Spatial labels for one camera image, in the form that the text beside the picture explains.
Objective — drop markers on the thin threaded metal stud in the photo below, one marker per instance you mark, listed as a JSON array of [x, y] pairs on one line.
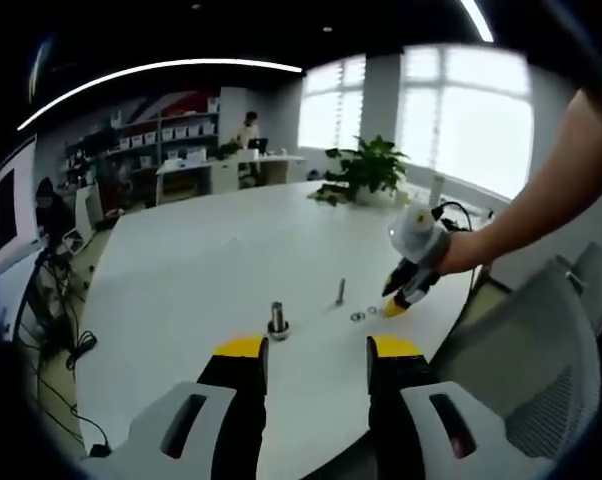
[[340, 290]]

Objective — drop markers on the thick threaded metal stud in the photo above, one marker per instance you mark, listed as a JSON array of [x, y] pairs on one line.
[[277, 315]]

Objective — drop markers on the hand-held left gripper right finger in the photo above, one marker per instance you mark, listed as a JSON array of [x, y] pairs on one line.
[[396, 400]]

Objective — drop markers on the black laptop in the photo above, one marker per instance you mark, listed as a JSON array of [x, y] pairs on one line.
[[258, 145]]

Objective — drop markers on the white office desk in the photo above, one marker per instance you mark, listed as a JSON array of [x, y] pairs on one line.
[[216, 172]]

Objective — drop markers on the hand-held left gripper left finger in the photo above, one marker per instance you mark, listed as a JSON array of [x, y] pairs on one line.
[[231, 400]]

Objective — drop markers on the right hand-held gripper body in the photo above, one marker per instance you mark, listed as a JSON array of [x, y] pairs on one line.
[[418, 237]]

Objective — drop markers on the large display screen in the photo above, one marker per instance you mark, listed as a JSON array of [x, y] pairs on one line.
[[6, 210]]

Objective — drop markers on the ceiling light strip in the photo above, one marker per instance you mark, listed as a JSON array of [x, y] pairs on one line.
[[478, 20], [181, 64]]

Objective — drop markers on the large window with blinds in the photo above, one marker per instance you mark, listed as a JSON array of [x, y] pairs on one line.
[[331, 110], [471, 125]]

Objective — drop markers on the grey mesh office chair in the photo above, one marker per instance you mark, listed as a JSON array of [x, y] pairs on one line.
[[531, 350]]

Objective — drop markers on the storage shelf with white bins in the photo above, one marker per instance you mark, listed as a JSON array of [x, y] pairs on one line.
[[146, 137]]

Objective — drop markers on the potted green plant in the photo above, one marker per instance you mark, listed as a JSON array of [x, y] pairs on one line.
[[371, 165]]

